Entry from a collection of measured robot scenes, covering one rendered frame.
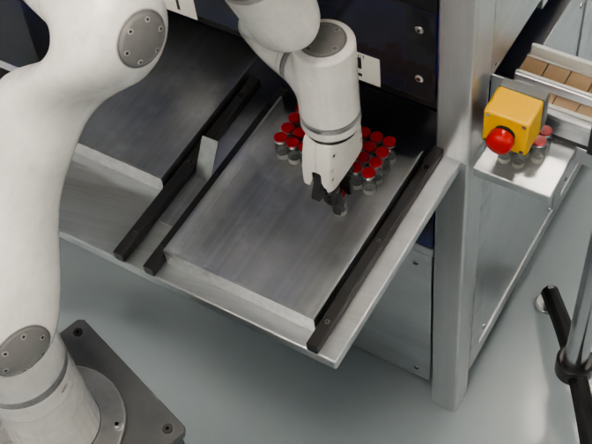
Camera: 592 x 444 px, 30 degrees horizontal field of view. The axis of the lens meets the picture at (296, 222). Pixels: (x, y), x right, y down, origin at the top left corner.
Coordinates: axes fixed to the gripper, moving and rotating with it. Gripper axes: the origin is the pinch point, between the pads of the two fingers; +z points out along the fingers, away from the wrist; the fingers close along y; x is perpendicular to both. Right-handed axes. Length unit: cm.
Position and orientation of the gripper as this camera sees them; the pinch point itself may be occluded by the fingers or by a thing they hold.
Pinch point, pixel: (337, 188)
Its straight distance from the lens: 165.4
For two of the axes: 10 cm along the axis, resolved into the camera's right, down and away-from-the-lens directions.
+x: 8.6, 3.7, -3.6
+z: 0.9, 5.8, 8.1
